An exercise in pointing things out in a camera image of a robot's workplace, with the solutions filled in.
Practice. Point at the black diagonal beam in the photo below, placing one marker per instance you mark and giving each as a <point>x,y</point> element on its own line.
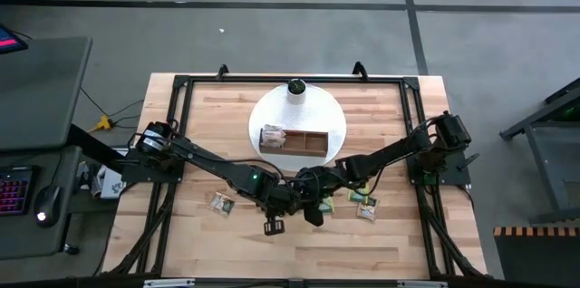
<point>90,143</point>

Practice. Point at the white round woven placemat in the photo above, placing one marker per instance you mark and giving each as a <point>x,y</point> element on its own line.
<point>317,111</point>

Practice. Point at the green yellow tea bag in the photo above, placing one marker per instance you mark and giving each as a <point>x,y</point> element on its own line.
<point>359,196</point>
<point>327,206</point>

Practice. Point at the silver metal bracket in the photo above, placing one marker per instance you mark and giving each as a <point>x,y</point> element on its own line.
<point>168,283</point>
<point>421,284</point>

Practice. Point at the white ceramic plant pot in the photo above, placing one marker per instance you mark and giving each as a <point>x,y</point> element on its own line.
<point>296,98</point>

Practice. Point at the backlit black keyboard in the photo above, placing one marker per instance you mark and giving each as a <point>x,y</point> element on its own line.
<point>13,190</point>

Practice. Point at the brown wooden compartment box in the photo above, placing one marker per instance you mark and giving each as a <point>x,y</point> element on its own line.
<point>312,142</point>

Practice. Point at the black desk caster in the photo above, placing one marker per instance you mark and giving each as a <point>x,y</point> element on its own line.
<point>71,249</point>

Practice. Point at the dark grey keyboard desk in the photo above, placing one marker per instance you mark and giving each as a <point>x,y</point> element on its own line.
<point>27,238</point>

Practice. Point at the screen with pink bar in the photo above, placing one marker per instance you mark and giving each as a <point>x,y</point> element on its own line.
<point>9,41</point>

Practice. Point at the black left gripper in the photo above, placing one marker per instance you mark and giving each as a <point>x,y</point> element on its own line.
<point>278,199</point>

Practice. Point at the dark grey metal stand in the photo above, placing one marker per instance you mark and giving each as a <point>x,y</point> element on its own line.
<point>544,166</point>

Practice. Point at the black aluminium table frame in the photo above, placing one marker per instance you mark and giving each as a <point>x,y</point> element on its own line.
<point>249,79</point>

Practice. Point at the dark grey side table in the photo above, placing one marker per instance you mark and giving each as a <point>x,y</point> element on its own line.
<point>41,93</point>

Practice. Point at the white printed cardboard box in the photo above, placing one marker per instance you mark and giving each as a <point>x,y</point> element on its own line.
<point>111,186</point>

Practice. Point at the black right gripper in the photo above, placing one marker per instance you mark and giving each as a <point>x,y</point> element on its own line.
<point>317,184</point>

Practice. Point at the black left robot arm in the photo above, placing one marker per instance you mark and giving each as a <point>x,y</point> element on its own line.
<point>204,159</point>

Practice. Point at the small green succulent plant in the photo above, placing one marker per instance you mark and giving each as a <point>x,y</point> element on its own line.
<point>297,86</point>

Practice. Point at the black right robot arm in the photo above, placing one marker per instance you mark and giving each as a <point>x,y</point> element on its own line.
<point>389,154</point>

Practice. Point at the black computer mouse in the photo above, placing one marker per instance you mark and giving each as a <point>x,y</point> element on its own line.
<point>47,204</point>

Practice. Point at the black case orange striped edge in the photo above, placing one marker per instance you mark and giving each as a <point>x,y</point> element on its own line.
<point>539,261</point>

